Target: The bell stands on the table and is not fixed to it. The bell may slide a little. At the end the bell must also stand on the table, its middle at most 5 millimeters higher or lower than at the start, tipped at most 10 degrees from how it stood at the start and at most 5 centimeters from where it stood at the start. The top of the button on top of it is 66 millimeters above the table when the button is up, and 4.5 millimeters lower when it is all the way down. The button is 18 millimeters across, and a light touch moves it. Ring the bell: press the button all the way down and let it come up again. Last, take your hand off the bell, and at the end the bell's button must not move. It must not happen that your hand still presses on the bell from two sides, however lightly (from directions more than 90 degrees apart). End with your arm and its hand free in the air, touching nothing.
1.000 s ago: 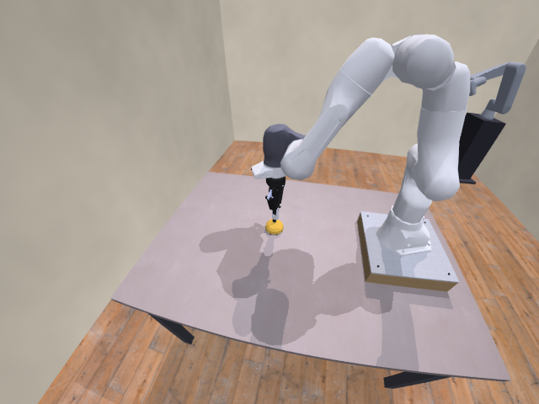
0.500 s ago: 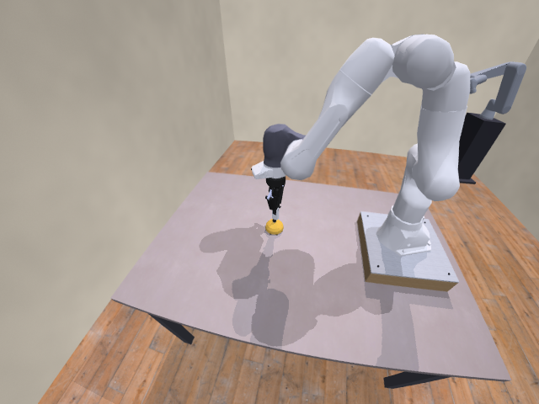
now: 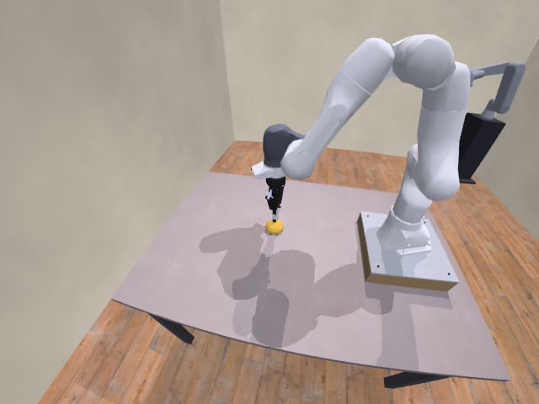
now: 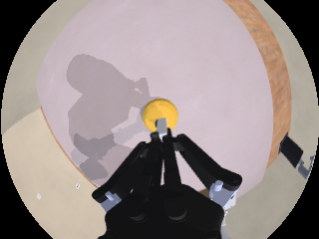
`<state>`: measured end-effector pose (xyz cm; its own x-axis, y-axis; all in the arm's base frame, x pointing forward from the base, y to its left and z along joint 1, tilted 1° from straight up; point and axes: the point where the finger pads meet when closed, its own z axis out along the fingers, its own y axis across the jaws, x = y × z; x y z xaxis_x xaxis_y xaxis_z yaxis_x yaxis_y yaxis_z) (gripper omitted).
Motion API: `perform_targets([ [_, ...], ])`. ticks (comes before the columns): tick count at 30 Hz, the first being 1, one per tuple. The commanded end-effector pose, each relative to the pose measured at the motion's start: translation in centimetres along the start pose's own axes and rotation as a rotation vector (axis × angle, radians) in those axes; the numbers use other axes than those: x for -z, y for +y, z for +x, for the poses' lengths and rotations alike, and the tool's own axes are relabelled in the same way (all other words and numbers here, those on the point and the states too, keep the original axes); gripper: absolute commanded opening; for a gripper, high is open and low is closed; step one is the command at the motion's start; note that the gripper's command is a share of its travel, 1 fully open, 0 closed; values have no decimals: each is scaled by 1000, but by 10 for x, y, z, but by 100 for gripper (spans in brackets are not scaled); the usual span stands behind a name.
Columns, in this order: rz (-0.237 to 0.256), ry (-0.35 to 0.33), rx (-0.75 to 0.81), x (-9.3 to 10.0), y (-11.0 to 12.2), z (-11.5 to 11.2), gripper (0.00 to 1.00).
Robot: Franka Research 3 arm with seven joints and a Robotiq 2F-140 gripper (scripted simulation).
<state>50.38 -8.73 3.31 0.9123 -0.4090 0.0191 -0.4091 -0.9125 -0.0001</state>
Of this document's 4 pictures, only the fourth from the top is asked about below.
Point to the yellow desk bell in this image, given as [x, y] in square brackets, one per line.
[157, 109]

